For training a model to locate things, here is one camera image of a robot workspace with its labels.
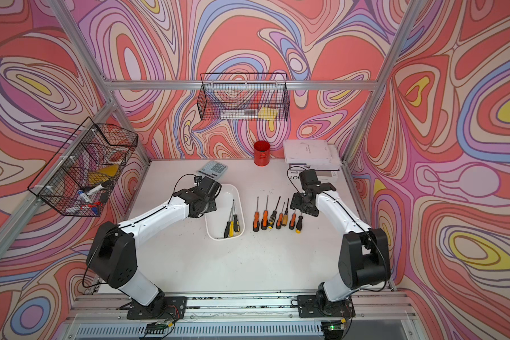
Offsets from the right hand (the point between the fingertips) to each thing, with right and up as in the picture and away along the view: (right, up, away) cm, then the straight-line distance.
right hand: (301, 212), depth 88 cm
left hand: (-39, +3, +1) cm, 39 cm away
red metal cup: (-16, +28, +23) cm, 40 cm away
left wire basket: (-82, +14, -16) cm, 84 cm away
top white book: (+7, +28, +20) cm, 35 cm away
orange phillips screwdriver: (-15, -6, +4) cm, 17 cm away
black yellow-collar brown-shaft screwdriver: (-6, -3, +8) cm, 10 cm away
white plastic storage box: (-37, -4, +2) cm, 37 cm away
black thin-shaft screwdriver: (-32, -7, +3) cm, 33 cm away
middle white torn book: (+16, +21, +20) cm, 33 cm away
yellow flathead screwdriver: (-30, -6, +3) cm, 31 cm away
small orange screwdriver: (-8, -5, +7) cm, 12 cm away
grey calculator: (-43, +19, +25) cm, 53 cm away
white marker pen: (-69, +12, -19) cm, 73 cm away
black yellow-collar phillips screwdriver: (0, -6, +5) cm, 8 cm away
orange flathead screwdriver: (-3, -6, +5) cm, 8 cm away
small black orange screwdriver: (-19, -5, +5) cm, 20 cm away
